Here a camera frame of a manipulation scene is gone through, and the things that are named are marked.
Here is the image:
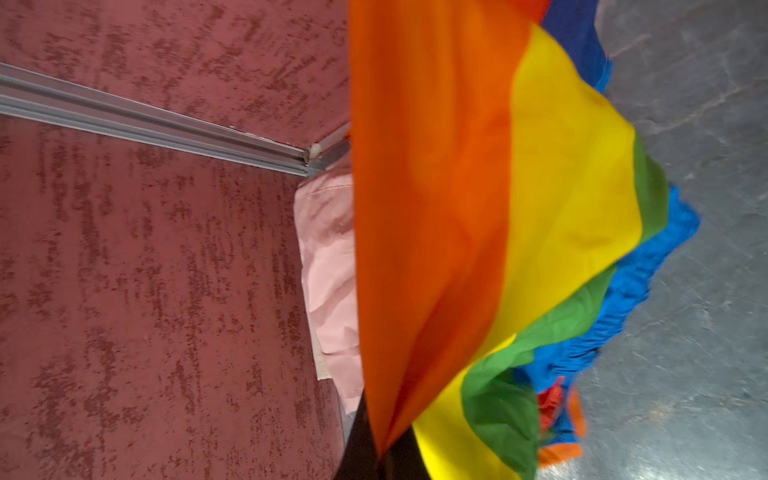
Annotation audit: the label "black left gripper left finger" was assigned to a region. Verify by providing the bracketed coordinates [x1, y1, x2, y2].
[334, 395, 379, 480]

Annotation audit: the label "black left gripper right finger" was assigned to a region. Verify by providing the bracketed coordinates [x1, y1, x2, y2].
[383, 427, 431, 480]

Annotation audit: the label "pink shorts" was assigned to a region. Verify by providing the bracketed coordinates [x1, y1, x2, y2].
[294, 168, 364, 414]

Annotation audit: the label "colourful shorts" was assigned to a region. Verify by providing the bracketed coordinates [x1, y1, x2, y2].
[348, 1, 699, 479]

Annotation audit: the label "beige shorts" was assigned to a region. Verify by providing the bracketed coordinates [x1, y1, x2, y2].
[311, 331, 331, 380]

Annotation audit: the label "aluminium corner post left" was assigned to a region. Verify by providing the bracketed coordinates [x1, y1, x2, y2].
[1, 63, 350, 178]

